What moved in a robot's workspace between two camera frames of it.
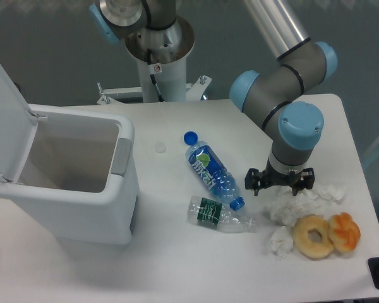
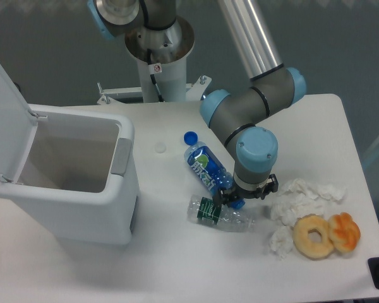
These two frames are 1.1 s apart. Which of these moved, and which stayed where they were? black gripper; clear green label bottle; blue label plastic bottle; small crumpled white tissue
Moved: black gripper
Stayed: clear green label bottle; small crumpled white tissue; blue label plastic bottle
